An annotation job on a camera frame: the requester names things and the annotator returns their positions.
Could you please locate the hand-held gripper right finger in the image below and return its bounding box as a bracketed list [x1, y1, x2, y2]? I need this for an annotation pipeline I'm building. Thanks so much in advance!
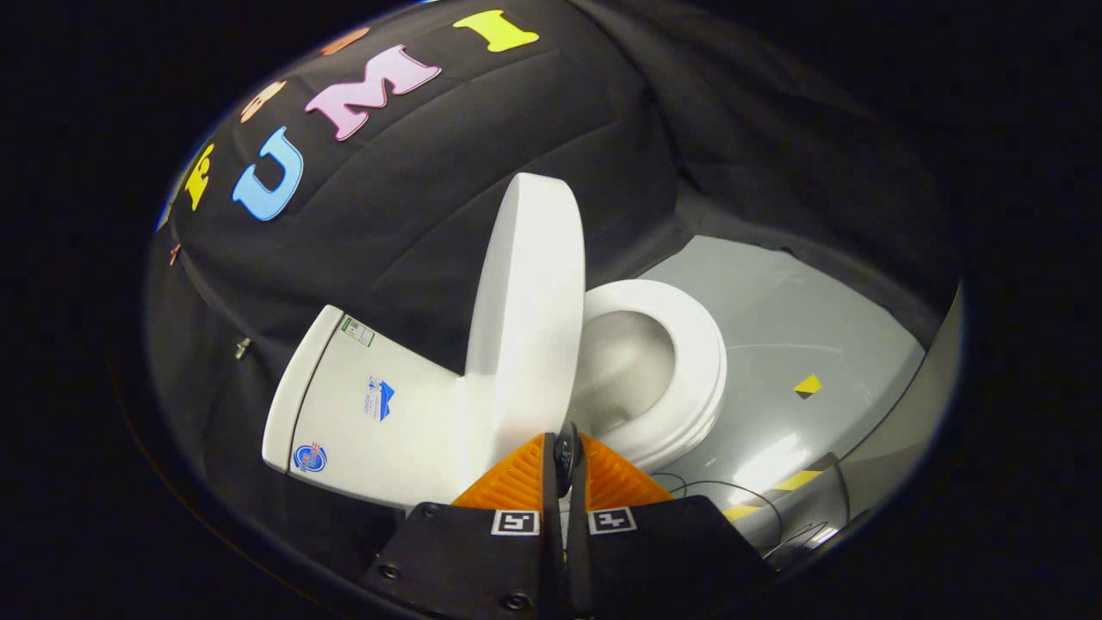
[566, 433, 776, 620]

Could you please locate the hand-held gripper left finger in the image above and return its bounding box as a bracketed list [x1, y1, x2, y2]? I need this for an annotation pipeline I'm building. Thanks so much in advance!
[362, 433, 570, 620]

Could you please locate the white toilet lid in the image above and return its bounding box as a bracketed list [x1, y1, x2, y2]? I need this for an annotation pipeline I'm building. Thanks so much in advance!
[463, 172, 587, 499]

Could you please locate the white toilet with tank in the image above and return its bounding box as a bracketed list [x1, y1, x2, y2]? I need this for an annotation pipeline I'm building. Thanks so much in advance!
[262, 303, 726, 509]

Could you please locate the white toilet seat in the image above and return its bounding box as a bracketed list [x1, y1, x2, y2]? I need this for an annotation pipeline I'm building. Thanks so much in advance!
[572, 278, 728, 474]

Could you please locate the black backdrop cloth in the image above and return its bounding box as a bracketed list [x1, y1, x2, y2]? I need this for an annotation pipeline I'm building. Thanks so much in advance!
[146, 0, 957, 595]

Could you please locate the thin black cable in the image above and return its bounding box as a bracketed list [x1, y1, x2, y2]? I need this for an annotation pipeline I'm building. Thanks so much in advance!
[650, 470, 786, 556]

